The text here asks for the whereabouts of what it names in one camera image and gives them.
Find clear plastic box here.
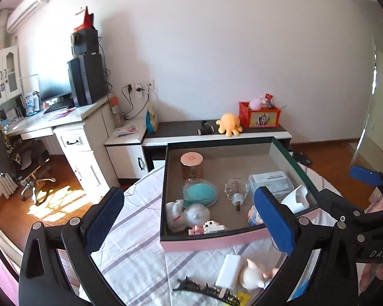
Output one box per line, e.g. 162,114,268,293
248,173,296,201

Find black computer monitor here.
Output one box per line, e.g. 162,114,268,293
38,73,72,103

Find white air conditioner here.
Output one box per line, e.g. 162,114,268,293
6,0,52,33

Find red pointed box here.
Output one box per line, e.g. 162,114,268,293
73,6,94,32

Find silver ball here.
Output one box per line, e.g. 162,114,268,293
183,205,211,227

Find black keyboard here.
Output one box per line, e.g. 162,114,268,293
44,100,75,113

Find white radiator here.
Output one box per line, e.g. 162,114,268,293
0,172,20,198

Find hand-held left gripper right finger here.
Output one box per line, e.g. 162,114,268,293
254,186,361,306

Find rose gold jar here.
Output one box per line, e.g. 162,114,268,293
180,152,204,181

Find pink mouse pad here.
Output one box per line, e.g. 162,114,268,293
49,108,76,121

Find pink printed bedding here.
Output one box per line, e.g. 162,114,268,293
364,182,383,214

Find round table striped cloth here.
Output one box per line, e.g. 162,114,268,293
80,166,352,306

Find teal sponge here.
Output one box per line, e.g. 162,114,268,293
183,180,218,208

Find black computer tower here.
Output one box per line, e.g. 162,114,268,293
67,54,107,107

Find beige striped curtain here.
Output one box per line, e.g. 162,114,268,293
0,8,13,53

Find small glass bottle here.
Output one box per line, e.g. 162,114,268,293
224,178,248,212

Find blue snack bag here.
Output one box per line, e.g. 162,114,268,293
146,102,159,133

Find white door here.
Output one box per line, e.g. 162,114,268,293
356,35,383,163

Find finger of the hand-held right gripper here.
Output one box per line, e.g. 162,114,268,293
349,165,383,200
317,189,366,222

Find black speaker box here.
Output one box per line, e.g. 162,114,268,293
71,29,100,55

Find white pig figurine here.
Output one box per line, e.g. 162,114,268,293
239,259,280,290

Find small black device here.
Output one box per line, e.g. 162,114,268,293
197,120,215,135

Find black hair clip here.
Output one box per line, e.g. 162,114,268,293
172,277,241,306

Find white glass-door cabinet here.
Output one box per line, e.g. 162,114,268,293
0,45,23,103

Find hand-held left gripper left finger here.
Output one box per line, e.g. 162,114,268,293
18,186,126,306

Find orange capped bottle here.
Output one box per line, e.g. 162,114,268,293
110,96,122,127

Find pink and white brick toy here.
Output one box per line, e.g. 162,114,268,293
188,221,227,235

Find white elephant figurine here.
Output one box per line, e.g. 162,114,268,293
165,199,185,233

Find low black white cabinet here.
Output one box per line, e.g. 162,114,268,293
142,119,292,173

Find white wall socket row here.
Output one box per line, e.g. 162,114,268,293
125,80,155,92

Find black office chair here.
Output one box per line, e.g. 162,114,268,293
0,108,56,206

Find white side cabinet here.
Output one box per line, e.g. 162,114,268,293
104,122,154,179

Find pink cardboard box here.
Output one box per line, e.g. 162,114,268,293
160,136,321,253

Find blue and white box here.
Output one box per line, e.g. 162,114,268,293
23,92,40,117

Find white card box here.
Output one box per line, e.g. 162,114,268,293
215,254,241,289

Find pink flat packet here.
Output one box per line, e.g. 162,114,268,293
114,124,138,137

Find white desk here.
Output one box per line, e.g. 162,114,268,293
3,94,118,188

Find black power cables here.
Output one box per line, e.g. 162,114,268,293
119,84,150,118

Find red storage box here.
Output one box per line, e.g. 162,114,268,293
239,101,282,129

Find dark slippers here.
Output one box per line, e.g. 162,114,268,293
289,151,313,166

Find yellow octopus plush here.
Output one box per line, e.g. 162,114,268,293
216,112,243,137

